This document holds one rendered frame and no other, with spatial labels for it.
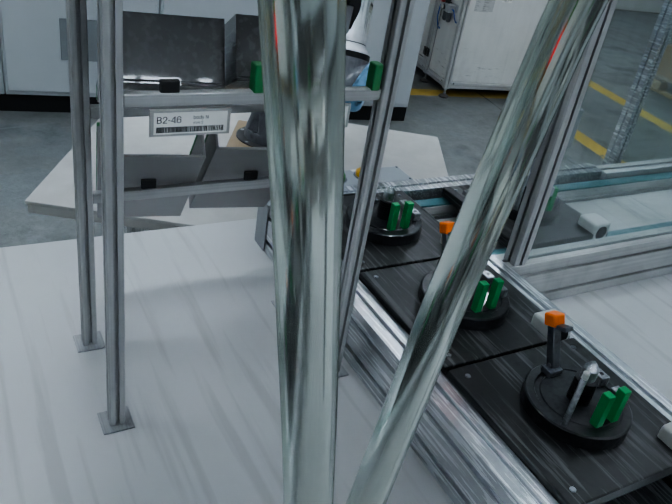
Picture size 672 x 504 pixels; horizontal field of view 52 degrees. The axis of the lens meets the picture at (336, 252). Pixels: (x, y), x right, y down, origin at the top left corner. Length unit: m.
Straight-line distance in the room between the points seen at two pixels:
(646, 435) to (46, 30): 3.60
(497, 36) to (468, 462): 4.71
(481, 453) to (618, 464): 0.17
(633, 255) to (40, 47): 3.29
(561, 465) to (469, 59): 4.65
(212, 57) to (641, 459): 0.70
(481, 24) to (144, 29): 4.64
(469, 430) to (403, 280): 0.31
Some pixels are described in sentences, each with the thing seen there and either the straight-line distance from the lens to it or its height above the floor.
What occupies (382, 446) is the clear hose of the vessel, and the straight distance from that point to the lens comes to 0.17.
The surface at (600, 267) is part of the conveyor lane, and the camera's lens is 1.46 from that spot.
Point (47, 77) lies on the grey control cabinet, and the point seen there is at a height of 0.21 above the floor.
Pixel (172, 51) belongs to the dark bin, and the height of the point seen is 1.34.
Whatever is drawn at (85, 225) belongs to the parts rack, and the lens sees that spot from 0.99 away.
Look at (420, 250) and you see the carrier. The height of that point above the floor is 0.97.
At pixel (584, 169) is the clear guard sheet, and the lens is 1.28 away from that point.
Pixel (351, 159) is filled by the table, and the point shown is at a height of 0.86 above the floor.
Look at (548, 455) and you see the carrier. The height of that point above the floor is 0.97.
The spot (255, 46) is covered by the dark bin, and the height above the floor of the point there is 1.34.
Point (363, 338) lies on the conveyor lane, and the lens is 1.05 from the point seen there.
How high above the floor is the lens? 1.56
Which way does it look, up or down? 31 degrees down
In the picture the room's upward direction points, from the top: 10 degrees clockwise
